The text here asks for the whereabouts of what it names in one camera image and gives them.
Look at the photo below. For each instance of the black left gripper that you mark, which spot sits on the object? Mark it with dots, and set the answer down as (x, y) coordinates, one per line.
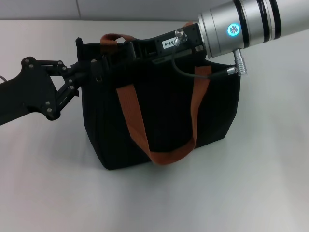
(26, 96)

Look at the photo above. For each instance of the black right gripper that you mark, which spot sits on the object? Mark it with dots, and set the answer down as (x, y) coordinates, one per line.
(186, 41)

